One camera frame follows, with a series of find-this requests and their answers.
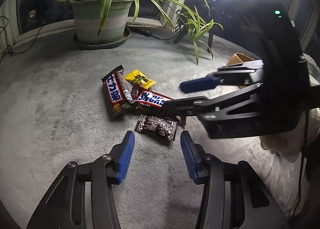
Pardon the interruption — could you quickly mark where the green plant pot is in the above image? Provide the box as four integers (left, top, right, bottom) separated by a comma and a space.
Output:
70, 0, 133, 45

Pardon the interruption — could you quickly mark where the black tripod stand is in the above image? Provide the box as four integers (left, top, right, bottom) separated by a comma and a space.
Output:
207, 0, 218, 54

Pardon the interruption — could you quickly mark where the small spider plantlet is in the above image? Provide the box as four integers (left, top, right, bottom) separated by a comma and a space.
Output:
176, 5, 223, 65

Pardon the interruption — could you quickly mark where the brown cardboard box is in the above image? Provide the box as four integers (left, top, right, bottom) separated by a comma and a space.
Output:
225, 52, 256, 89

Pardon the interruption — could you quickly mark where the black power cable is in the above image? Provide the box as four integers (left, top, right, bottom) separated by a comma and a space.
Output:
0, 15, 46, 64

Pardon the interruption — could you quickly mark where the yellow candy packet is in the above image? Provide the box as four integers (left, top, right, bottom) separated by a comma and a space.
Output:
125, 69, 156, 89

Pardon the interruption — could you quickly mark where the Snickers bar Chinese label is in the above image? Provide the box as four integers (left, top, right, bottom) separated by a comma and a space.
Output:
101, 65, 134, 120

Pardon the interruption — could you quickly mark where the right hand in white glove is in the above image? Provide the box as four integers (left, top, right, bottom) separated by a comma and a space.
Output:
259, 108, 319, 163

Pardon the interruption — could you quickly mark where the dark brown patterned candy packet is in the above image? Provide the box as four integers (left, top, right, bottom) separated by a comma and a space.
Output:
135, 115, 178, 141

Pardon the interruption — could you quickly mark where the dark pot saucer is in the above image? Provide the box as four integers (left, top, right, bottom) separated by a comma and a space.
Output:
73, 26, 131, 50

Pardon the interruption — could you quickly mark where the black power strip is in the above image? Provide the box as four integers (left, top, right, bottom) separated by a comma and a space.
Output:
126, 25, 187, 44

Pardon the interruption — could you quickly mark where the Snickers bar English label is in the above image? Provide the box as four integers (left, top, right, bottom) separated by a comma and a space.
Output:
130, 83, 187, 126

